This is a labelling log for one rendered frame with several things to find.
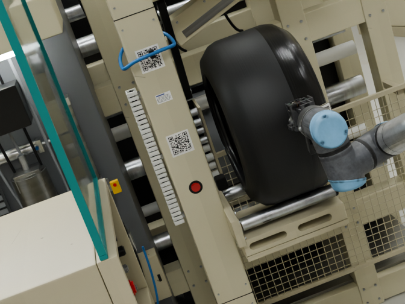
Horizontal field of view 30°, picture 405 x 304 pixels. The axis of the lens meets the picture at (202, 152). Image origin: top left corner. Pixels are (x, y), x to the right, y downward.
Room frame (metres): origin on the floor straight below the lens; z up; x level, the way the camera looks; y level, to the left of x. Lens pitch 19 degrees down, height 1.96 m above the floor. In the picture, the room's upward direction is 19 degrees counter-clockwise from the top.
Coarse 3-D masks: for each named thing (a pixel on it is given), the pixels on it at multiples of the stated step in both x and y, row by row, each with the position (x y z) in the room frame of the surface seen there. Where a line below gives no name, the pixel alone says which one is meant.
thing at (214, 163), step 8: (192, 104) 2.85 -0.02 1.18; (192, 112) 2.72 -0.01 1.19; (200, 112) 2.71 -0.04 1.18; (200, 120) 2.71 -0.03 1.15; (200, 128) 2.72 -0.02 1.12; (200, 136) 2.85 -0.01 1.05; (208, 136) 2.71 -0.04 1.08; (208, 144) 2.73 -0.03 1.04; (160, 152) 2.69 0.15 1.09; (208, 152) 2.85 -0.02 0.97; (208, 160) 2.71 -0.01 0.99; (216, 160) 2.71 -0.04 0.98; (216, 168) 2.80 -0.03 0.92
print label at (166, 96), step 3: (162, 93) 2.31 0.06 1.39; (165, 93) 2.31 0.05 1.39; (168, 93) 2.31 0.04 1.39; (156, 96) 2.31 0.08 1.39; (159, 96) 2.31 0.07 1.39; (162, 96) 2.31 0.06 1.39; (165, 96) 2.31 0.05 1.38; (168, 96) 2.31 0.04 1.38; (171, 96) 2.31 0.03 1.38; (156, 99) 2.31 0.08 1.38; (159, 99) 2.31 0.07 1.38; (162, 99) 2.31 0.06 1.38; (165, 99) 2.31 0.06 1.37; (168, 99) 2.31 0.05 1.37; (171, 99) 2.31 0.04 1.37; (159, 102) 2.31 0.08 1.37; (162, 102) 2.31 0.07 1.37
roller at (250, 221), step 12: (312, 192) 2.27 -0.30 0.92; (324, 192) 2.26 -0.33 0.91; (336, 192) 2.26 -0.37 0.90; (276, 204) 2.27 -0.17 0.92; (288, 204) 2.26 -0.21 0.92; (300, 204) 2.25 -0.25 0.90; (312, 204) 2.26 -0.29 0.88; (252, 216) 2.25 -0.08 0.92; (264, 216) 2.25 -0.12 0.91; (276, 216) 2.25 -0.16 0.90; (252, 228) 2.25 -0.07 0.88
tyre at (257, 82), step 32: (256, 32) 2.37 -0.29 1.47; (288, 32) 2.38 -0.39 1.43; (224, 64) 2.27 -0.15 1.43; (256, 64) 2.23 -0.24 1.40; (288, 64) 2.21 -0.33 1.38; (224, 96) 2.21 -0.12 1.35; (256, 96) 2.16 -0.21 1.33; (288, 96) 2.15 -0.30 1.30; (320, 96) 2.17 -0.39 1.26; (224, 128) 2.60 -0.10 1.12; (256, 128) 2.13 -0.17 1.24; (288, 128) 2.13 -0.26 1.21; (256, 160) 2.14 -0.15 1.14; (288, 160) 2.13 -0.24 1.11; (256, 192) 2.21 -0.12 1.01; (288, 192) 2.20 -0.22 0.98
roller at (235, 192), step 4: (240, 184) 2.54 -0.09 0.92; (228, 188) 2.54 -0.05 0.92; (232, 188) 2.53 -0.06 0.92; (236, 188) 2.53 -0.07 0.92; (240, 188) 2.53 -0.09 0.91; (224, 192) 2.53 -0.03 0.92; (228, 192) 2.52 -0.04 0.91; (232, 192) 2.52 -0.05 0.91; (236, 192) 2.52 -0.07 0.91; (240, 192) 2.52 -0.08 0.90; (244, 192) 2.52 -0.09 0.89; (228, 196) 2.52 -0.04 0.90; (232, 196) 2.52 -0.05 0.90; (236, 196) 2.52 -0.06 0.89; (240, 196) 2.53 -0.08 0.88; (228, 200) 2.52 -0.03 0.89
